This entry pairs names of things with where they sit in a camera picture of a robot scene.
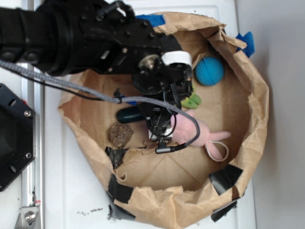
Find blue rubber ball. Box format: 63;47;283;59
195;57;224;86

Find brown rock piece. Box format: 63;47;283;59
108;123;133;149

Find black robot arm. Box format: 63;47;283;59
0;0;193;106

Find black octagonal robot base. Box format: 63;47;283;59
0;83;34;192

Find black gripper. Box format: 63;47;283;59
132;54;193;141

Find green plush turtle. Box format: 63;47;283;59
181;85;202;109

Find pink plush bunny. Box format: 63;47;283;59
171;114;231;162

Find grey braided cable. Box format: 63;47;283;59
0;59;200;154

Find dark green plastic pickle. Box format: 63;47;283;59
116;106;144;124

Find aluminium rail with bracket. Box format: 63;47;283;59
14;0;46;229

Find brown paper bag container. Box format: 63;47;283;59
59;12;269;229

